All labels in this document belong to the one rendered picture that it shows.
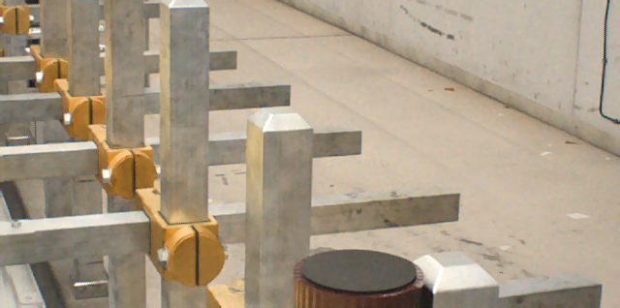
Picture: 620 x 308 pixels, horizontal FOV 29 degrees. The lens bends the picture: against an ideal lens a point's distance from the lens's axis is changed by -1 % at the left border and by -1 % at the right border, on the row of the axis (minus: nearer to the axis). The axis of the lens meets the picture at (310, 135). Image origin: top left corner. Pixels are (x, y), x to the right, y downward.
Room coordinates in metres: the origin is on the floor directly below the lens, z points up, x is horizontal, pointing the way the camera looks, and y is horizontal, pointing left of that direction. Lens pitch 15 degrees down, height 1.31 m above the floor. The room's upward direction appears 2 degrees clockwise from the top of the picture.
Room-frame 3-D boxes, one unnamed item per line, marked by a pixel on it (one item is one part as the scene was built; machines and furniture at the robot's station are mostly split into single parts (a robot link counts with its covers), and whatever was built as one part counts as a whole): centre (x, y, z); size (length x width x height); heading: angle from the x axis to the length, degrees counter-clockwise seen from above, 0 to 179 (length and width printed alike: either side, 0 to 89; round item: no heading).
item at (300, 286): (0.52, -0.02, 1.10); 0.06 x 0.06 x 0.02
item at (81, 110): (1.49, 0.29, 0.95); 0.14 x 0.06 x 0.05; 21
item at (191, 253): (1.02, 0.12, 0.95); 0.14 x 0.06 x 0.05; 21
